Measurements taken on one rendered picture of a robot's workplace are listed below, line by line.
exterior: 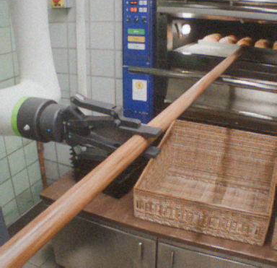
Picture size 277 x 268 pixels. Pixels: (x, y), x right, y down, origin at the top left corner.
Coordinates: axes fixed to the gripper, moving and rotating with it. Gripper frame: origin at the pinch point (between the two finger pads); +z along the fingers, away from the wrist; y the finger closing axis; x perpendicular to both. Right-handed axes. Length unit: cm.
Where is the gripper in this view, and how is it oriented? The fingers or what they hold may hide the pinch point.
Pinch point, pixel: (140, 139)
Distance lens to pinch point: 58.3
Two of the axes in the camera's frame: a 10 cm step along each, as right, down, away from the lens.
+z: 9.0, 1.7, -3.9
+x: -4.3, 3.6, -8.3
